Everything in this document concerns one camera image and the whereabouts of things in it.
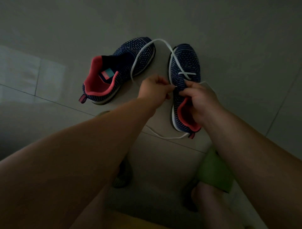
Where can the person's right hand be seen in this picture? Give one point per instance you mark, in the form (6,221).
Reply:
(203,103)

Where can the person's left hand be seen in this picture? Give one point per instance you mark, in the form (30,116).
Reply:
(153,92)

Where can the blue knit sneaker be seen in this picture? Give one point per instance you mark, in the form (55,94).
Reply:
(127,59)
(186,59)

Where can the white shoelace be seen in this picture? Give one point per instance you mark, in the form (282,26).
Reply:
(141,50)

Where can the person's left forearm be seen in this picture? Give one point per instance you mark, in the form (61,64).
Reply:
(59,169)

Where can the person's right forearm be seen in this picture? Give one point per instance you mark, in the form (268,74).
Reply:
(259,160)

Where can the person's right leg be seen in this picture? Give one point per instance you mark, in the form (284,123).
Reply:
(210,207)

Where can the person's leg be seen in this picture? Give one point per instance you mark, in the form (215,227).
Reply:
(210,207)
(94,210)

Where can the person's left leg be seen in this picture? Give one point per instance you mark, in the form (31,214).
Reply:
(94,210)

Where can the green foam slipper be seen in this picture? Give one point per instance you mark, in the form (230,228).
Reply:
(122,177)
(212,169)

